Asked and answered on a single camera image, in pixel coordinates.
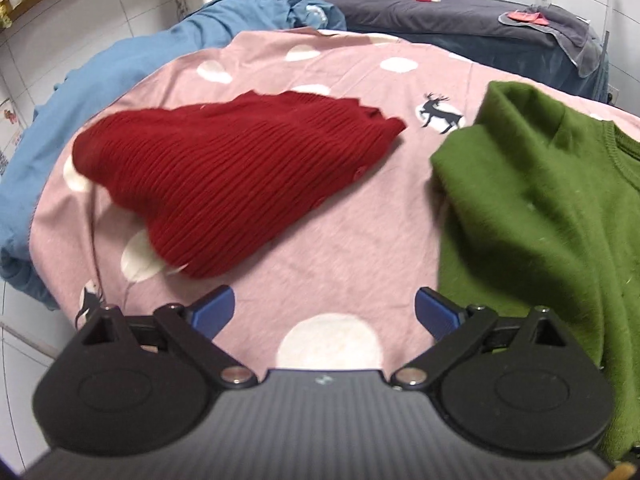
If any dark grey bed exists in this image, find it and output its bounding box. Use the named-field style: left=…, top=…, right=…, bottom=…
left=305, top=0, right=610, bottom=103

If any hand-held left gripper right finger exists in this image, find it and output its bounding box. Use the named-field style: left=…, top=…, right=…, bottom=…
left=389, top=287, right=577, bottom=391

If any red ribbed knit sweater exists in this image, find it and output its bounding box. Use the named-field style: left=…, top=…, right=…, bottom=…
left=72, top=89, right=407, bottom=280

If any blue blanket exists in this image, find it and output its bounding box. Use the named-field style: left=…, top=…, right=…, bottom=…
left=0, top=0, right=347, bottom=311

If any green knit sweater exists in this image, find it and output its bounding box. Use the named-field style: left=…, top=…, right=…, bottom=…
left=430, top=80, right=640, bottom=462

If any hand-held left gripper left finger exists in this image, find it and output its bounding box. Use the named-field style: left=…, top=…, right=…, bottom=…
left=75, top=284, right=259, bottom=391

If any small red cloth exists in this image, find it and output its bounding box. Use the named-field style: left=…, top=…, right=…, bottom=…
left=506, top=10, right=549, bottom=26

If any pink dotted deer bedsheet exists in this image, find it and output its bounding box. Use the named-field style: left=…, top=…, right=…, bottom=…
left=29, top=28, right=640, bottom=372

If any wall sticker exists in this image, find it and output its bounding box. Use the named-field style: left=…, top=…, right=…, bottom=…
left=0, top=97, right=23, bottom=173

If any grey towel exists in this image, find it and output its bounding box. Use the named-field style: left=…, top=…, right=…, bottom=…
left=497, top=4, right=604, bottom=78

